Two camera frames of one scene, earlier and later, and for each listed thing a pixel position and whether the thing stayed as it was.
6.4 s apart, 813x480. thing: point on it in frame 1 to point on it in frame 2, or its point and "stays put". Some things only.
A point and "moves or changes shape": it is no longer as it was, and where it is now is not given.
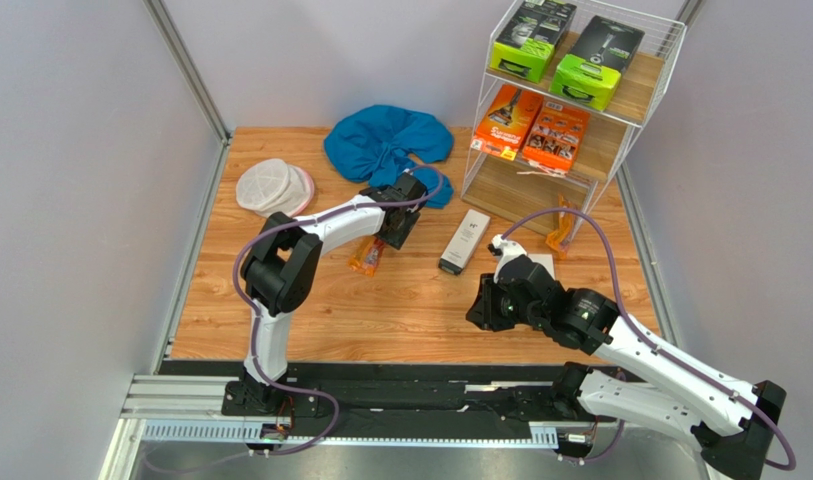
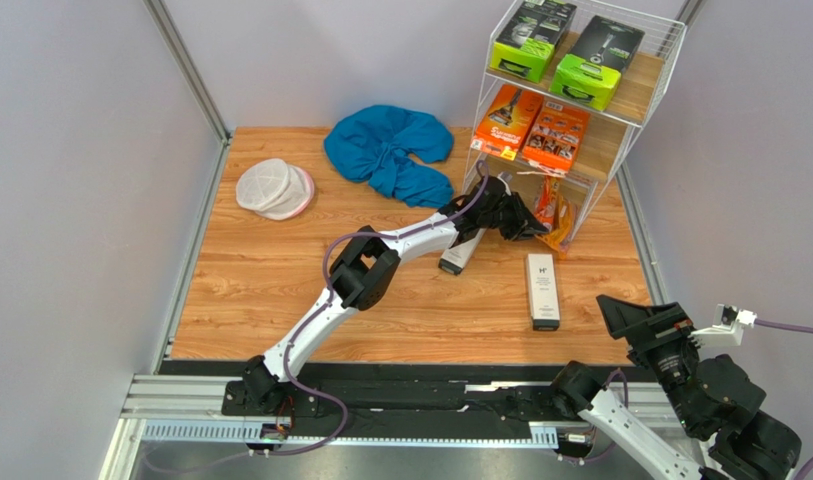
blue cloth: [377, 143] stays put
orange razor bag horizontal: [367, 250] moves or changes shape
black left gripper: [397, 239] to [525, 225]
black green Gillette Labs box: [590, 75] stays put
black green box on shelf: [525, 43] stays put
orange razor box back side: [556, 134] stays put
